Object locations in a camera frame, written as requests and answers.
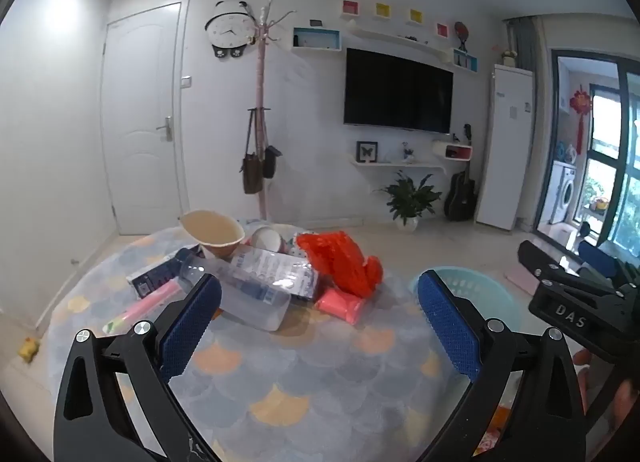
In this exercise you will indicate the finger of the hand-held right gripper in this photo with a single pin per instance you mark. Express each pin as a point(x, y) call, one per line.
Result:
point(537, 257)
point(600, 258)

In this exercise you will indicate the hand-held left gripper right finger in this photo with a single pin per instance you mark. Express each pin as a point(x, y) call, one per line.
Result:
point(450, 327)

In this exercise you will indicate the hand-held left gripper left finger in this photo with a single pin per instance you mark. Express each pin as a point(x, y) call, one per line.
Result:
point(190, 329)

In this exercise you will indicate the light blue plastic basket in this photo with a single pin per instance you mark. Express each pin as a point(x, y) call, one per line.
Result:
point(480, 287)

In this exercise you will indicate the pink tube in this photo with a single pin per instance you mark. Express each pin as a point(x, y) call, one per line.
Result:
point(145, 304)

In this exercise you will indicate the dark blue carton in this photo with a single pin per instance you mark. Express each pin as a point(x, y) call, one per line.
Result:
point(155, 277)

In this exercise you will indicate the clear plastic bottle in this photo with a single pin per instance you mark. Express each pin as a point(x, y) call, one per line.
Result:
point(250, 302)

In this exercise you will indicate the beige paper bowl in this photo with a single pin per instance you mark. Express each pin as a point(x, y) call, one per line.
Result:
point(210, 232)

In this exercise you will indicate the pink packet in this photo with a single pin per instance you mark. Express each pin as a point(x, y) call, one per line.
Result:
point(340, 305)

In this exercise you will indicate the white paper cup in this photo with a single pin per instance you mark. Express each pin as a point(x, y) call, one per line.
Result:
point(270, 238)

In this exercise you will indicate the red plastic bag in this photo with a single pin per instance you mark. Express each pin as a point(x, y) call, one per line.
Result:
point(340, 257)

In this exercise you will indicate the person's right hand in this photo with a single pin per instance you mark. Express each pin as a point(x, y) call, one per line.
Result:
point(627, 399)

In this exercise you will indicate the pink floor mat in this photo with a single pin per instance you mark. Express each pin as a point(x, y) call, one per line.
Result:
point(522, 278)

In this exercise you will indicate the white washing machine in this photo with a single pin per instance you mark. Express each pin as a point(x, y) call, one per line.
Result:
point(564, 194)

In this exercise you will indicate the black acoustic guitar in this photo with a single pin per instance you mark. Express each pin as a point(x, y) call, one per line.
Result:
point(461, 199)

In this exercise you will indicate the white standing air conditioner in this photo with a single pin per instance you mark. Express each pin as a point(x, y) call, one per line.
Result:
point(505, 151)

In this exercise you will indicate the dotted white packet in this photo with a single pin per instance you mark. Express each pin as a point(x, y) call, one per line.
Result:
point(292, 278)

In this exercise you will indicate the potted green plant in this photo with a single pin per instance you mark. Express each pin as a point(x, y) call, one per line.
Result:
point(410, 199)

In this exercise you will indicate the white shelf with pink box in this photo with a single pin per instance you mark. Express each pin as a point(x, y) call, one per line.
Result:
point(450, 150)

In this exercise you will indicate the small black ukulele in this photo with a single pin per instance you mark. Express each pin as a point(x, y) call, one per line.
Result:
point(467, 134)

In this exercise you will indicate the red knot ornament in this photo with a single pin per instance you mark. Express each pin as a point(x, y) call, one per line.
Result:
point(580, 104)

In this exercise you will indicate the yellow toy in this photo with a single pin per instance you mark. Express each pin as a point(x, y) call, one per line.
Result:
point(29, 348)

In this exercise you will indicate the small blue figurine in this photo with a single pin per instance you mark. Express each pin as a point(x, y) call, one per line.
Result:
point(408, 151)

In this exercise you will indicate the brown hanging bag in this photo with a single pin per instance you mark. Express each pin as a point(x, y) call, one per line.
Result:
point(251, 174)

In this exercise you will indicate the black hanging bag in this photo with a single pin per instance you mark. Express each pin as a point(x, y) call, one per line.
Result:
point(270, 161)

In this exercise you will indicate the framed butterfly picture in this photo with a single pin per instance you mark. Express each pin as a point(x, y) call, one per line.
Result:
point(367, 151)

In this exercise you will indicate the small potted flower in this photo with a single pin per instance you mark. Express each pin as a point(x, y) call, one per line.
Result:
point(509, 59)

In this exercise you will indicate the small blue box shelf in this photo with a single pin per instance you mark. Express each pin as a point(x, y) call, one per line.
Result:
point(465, 60)

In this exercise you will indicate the grey curtain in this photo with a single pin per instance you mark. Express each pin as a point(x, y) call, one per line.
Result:
point(525, 41)

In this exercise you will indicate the white door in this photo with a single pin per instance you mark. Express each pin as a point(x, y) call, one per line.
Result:
point(140, 116)

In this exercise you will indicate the red round fan ornament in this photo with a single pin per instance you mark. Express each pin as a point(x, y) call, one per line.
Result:
point(461, 31)

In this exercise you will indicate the pink coat rack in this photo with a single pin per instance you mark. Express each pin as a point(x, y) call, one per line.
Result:
point(260, 91)

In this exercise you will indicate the blue-lined box shelf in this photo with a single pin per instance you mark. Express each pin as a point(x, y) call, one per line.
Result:
point(316, 47)

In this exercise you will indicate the dark sliding door frame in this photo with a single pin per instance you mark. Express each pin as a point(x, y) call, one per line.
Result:
point(624, 106)

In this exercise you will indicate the low white wall shelf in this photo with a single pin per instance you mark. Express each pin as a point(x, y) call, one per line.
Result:
point(395, 164)

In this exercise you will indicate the wall-mounted television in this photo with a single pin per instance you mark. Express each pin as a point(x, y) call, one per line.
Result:
point(397, 91)

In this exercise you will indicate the pink square wall box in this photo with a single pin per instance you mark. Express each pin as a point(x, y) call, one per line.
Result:
point(350, 8)
point(442, 30)

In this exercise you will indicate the wall light switch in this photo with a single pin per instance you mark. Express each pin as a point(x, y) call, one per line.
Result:
point(186, 81)

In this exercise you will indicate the curved white wall shelf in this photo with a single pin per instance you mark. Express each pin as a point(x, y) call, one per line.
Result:
point(390, 36)

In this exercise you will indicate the yellow square wall box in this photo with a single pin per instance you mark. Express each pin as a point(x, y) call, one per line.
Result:
point(382, 10)
point(416, 15)

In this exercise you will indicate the panda wall clock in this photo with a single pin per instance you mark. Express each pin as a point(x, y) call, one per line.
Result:
point(227, 29)

